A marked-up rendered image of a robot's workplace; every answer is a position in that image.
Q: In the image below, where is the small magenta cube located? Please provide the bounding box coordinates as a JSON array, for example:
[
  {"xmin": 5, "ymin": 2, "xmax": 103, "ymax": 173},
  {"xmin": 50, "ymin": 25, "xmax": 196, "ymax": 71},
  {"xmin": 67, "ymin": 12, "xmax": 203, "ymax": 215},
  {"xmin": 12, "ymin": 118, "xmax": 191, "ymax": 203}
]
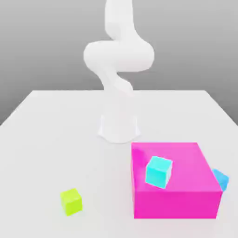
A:
[{"xmin": 132, "ymin": 148, "xmax": 145, "ymax": 164}]

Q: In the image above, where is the small cyan cube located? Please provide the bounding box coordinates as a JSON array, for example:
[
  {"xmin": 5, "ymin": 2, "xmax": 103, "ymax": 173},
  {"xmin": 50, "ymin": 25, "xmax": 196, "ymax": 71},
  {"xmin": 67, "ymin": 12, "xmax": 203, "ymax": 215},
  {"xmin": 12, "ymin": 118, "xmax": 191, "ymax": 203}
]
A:
[{"xmin": 145, "ymin": 155, "xmax": 173, "ymax": 190}]

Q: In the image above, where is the small yellow-green cube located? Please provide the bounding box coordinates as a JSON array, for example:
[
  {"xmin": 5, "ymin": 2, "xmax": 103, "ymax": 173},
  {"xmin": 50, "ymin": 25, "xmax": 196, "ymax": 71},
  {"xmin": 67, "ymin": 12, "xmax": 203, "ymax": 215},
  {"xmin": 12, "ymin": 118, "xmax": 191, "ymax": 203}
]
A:
[{"xmin": 60, "ymin": 187, "xmax": 83, "ymax": 217}]

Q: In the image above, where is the small blue cube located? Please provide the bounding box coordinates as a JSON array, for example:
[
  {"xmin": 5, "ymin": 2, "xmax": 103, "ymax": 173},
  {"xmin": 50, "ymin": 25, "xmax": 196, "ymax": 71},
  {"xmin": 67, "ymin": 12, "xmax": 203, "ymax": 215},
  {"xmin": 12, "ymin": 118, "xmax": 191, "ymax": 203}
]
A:
[{"xmin": 212, "ymin": 168, "xmax": 230, "ymax": 192}]

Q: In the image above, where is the large magenta box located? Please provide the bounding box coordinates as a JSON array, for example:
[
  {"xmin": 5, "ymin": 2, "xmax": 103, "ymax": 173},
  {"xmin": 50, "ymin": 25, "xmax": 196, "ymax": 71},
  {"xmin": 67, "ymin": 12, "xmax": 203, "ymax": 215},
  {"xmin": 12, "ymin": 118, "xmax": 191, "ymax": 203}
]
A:
[{"xmin": 131, "ymin": 142, "xmax": 223, "ymax": 219}]

